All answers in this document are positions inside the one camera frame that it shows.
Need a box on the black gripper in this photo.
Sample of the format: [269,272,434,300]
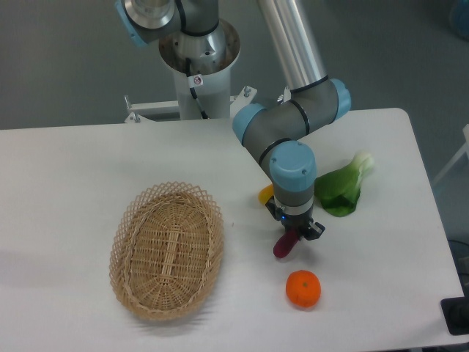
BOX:
[265,199,325,241]

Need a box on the purple sweet potato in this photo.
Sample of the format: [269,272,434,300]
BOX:
[273,229,299,259]

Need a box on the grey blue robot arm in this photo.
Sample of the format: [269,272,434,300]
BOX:
[115,1,351,241]

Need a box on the yellow mango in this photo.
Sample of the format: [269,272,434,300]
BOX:
[257,184,273,205]

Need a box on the green bok choy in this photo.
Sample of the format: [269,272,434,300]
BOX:
[314,151,374,217]

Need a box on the orange tangerine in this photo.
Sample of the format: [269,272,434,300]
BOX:
[285,270,322,308]

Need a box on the woven wicker basket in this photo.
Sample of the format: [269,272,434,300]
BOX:
[109,182,224,321]

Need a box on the black device at table edge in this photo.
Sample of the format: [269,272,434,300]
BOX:
[440,297,468,336]

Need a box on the black cable with tag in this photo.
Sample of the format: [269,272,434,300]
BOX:
[184,57,210,120]

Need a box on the white metal base frame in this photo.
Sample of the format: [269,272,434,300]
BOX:
[123,84,294,124]

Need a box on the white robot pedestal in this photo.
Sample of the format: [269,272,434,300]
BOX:
[159,19,240,120]

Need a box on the white frame at right edge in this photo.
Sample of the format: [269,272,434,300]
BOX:
[432,124,469,188]

